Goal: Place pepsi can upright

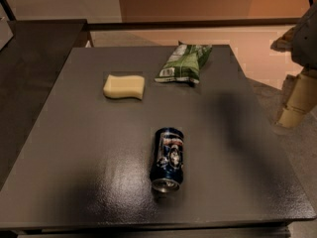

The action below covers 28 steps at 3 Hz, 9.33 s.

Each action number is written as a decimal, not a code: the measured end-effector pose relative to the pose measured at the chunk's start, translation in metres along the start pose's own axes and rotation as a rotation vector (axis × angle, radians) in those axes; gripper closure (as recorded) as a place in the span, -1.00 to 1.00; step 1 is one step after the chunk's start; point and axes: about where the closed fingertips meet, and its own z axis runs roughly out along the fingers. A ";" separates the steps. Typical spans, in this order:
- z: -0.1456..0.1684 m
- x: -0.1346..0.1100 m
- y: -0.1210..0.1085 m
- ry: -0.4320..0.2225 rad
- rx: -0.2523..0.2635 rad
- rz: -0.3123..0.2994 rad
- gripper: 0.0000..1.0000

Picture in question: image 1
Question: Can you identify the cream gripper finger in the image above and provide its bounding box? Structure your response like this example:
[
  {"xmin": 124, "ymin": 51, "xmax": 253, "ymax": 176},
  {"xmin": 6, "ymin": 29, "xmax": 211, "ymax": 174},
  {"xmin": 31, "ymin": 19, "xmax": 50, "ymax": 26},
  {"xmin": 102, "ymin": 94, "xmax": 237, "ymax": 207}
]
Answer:
[
  {"xmin": 276, "ymin": 68, "xmax": 317, "ymax": 128},
  {"xmin": 270, "ymin": 28, "xmax": 294, "ymax": 53}
]

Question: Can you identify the green chip bag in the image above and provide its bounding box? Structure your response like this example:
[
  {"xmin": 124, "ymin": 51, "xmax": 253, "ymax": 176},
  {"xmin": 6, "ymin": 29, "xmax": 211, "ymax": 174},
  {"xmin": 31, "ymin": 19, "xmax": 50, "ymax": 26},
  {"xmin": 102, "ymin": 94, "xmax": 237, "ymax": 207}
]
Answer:
[{"xmin": 155, "ymin": 42, "xmax": 212, "ymax": 84}]

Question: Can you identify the yellow sponge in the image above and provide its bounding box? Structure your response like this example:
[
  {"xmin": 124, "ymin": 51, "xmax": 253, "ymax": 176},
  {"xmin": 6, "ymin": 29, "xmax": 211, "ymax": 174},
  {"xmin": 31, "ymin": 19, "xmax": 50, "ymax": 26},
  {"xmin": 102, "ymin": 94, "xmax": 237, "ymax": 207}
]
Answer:
[{"xmin": 103, "ymin": 75, "xmax": 145, "ymax": 100}]

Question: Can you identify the blue pepsi can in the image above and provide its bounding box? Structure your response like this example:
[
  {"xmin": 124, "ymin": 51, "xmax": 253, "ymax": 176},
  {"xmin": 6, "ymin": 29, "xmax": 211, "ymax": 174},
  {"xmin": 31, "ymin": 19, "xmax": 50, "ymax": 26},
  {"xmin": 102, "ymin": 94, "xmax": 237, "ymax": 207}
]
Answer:
[{"xmin": 150, "ymin": 127, "xmax": 184, "ymax": 193}]

